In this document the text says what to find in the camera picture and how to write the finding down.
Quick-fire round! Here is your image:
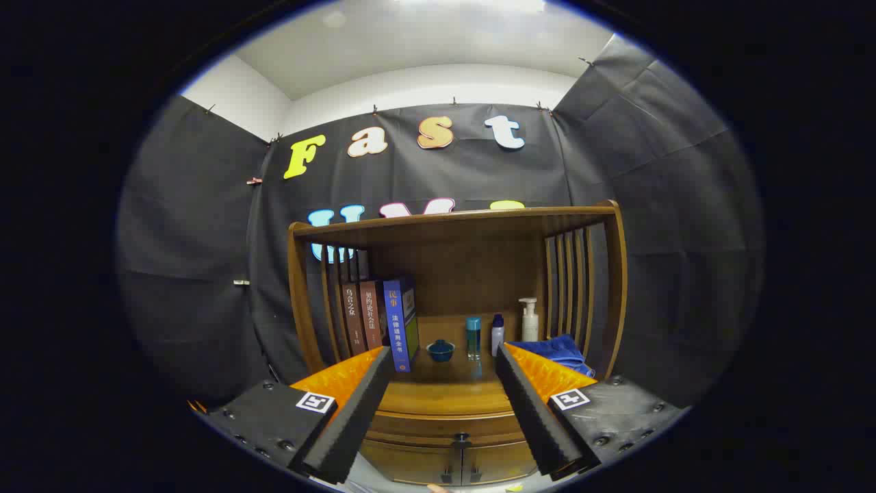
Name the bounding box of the wooden cabinet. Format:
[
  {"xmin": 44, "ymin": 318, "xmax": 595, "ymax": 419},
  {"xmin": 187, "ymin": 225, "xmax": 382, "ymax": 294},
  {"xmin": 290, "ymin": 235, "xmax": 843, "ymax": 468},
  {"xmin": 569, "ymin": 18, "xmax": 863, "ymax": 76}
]
[{"xmin": 287, "ymin": 200, "xmax": 628, "ymax": 487}]

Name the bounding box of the wooden cabinet door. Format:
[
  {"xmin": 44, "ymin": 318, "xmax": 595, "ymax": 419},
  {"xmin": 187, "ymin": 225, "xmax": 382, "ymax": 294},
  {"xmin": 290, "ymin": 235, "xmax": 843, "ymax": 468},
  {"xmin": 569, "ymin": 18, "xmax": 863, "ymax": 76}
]
[
  {"xmin": 359, "ymin": 440, "xmax": 462, "ymax": 487},
  {"xmin": 463, "ymin": 442, "xmax": 539, "ymax": 485}
]

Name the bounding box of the black backdrop cloth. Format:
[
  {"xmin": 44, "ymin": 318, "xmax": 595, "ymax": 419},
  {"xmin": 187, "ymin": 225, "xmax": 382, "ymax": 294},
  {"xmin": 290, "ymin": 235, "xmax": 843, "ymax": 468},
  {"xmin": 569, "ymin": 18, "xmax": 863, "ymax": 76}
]
[{"xmin": 116, "ymin": 34, "xmax": 764, "ymax": 412}]

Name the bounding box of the brown book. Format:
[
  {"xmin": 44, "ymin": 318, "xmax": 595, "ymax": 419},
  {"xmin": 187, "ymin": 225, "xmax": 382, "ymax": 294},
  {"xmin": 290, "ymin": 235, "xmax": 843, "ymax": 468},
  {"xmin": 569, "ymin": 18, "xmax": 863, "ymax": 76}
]
[
  {"xmin": 359, "ymin": 279, "xmax": 388, "ymax": 351},
  {"xmin": 340, "ymin": 282, "xmax": 367, "ymax": 357}
]

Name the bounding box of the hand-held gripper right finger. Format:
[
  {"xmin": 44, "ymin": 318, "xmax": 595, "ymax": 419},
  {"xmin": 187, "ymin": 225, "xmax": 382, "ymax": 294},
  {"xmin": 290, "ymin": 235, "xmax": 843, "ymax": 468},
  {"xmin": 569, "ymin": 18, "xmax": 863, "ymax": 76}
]
[{"xmin": 495, "ymin": 342, "xmax": 688, "ymax": 479}]

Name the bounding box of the blue book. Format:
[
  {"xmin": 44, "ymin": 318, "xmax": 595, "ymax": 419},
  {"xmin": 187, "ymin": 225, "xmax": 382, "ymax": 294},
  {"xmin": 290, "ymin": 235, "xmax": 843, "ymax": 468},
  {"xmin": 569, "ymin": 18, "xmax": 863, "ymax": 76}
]
[{"xmin": 382, "ymin": 276, "xmax": 420, "ymax": 374}]

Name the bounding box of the wooden countertop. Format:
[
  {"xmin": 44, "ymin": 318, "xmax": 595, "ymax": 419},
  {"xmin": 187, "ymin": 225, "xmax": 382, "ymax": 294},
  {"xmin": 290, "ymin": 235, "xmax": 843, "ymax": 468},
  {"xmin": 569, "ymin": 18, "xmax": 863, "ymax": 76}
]
[{"xmin": 373, "ymin": 314, "xmax": 548, "ymax": 416}]

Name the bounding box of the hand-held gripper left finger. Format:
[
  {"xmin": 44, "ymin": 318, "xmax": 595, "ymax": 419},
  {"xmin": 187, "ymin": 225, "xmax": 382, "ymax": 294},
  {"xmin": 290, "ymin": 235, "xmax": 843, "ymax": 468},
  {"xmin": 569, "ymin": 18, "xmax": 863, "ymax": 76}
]
[{"xmin": 188, "ymin": 346, "xmax": 392, "ymax": 485}]

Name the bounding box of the folded blue towel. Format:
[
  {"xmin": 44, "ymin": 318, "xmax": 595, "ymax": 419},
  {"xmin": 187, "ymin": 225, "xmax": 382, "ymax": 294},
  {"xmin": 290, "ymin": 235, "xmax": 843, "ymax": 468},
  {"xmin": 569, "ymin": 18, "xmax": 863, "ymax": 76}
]
[{"xmin": 506, "ymin": 333, "xmax": 595, "ymax": 377}]

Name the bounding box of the white pump bottle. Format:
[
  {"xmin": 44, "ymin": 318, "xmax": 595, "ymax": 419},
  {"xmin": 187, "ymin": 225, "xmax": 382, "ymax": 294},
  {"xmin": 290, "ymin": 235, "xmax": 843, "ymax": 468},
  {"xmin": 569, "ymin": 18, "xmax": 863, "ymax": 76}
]
[{"xmin": 518, "ymin": 297, "xmax": 539, "ymax": 343}]

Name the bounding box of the wooden drawer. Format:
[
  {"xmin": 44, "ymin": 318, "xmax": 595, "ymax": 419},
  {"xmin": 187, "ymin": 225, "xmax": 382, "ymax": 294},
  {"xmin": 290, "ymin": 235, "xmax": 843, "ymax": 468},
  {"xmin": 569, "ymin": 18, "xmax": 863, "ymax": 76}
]
[{"xmin": 366, "ymin": 411, "xmax": 529, "ymax": 447}]

